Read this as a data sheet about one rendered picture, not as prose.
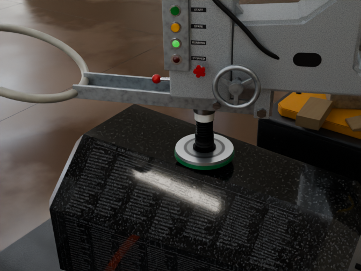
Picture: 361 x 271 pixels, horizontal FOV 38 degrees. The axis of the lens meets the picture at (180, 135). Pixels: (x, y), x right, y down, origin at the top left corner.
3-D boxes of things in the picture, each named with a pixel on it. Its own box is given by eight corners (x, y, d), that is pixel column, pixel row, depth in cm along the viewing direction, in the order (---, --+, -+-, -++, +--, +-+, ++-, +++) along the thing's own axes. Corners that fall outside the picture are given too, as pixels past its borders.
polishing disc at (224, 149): (209, 172, 178) (209, 170, 177) (163, 152, 190) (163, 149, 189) (244, 147, 192) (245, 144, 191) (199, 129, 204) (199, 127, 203)
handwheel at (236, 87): (260, 99, 169) (264, 55, 162) (259, 113, 161) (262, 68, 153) (215, 95, 172) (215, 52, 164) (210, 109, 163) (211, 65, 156)
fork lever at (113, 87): (273, 95, 186) (274, 83, 183) (271, 121, 169) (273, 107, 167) (88, 79, 196) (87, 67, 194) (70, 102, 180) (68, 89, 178)
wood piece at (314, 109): (309, 106, 235) (310, 96, 232) (331, 111, 230) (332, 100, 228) (294, 125, 220) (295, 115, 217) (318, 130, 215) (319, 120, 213)
